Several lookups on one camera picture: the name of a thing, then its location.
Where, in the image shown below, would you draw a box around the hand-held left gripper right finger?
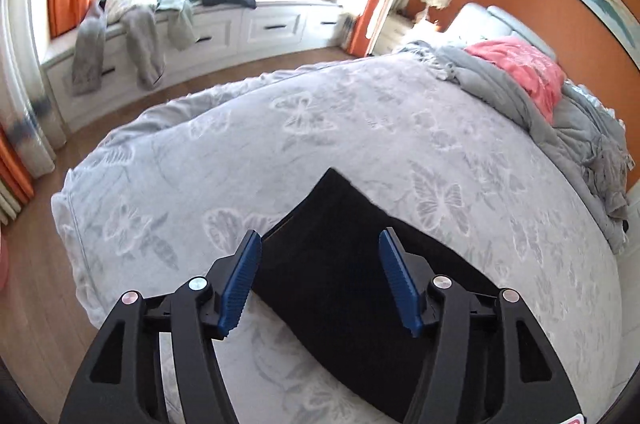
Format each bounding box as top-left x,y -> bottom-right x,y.
377,228 -> 581,424

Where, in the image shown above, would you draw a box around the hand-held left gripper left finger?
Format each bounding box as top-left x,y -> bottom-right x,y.
59,230 -> 263,424

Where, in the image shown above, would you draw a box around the black pants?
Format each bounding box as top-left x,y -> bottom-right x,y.
252,167 -> 501,423

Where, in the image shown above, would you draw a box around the grey butterfly-pattern bed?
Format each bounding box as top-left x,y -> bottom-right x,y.
50,54 -> 623,424

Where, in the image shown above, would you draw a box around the grey quilt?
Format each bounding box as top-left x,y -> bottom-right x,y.
395,41 -> 631,255

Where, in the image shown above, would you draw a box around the crumpled grey garment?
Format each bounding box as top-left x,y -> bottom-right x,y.
582,104 -> 631,217

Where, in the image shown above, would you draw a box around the pink pillow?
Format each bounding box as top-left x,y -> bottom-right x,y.
464,38 -> 567,125

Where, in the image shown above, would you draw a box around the white radiator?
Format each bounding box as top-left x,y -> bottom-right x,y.
0,181 -> 23,225

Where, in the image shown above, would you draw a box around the white nightstand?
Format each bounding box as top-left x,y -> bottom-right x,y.
372,11 -> 418,55

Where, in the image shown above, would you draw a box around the white window seat cabinet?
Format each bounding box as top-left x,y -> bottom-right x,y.
40,0 -> 351,132

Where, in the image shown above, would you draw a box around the beige garment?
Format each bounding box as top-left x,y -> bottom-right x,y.
102,0 -> 167,91

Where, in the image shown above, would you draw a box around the white padded headboard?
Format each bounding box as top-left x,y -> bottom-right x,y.
442,2 -> 558,60

